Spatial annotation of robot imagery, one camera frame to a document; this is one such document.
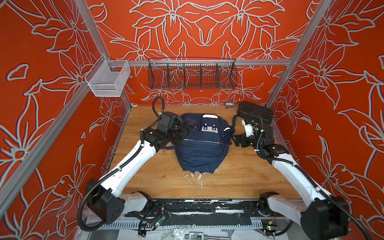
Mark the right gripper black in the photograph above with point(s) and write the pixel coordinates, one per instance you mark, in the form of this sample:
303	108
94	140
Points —
237	141

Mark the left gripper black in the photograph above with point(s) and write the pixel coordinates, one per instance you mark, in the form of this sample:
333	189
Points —
184	130

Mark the navy blue student backpack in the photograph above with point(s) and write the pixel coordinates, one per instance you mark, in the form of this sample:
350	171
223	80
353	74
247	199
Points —
207	145

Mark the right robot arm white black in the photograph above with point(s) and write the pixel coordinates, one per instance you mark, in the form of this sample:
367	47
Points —
321	215

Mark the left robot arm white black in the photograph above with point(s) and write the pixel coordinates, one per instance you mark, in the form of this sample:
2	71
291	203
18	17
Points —
102	203

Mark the black hard case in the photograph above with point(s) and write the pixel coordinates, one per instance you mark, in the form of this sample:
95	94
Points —
257	113

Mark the black wire wall basket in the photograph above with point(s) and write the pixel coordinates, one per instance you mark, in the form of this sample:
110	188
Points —
192	73

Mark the white wire mesh basket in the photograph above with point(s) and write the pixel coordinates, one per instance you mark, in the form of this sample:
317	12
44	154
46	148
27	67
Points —
108	78

